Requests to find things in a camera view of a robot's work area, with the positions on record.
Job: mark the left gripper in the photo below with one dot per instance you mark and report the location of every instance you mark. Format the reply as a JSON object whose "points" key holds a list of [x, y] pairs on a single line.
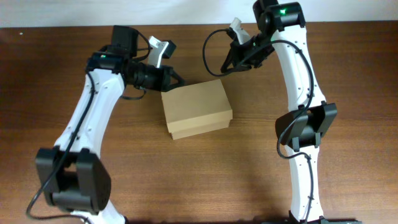
{"points": [[163, 79]]}

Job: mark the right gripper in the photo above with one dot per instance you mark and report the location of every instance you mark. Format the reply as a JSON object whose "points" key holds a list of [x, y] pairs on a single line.
{"points": [[242, 63]]}

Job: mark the brown cardboard box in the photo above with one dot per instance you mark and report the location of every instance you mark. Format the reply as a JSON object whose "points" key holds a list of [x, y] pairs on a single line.
{"points": [[196, 109]]}

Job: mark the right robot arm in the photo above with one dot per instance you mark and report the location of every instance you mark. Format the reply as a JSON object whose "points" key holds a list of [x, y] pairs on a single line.
{"points": [[299, 132]]}

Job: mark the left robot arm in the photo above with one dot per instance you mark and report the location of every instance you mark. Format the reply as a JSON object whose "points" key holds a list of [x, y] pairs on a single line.
{"points": [[72, 176]]}

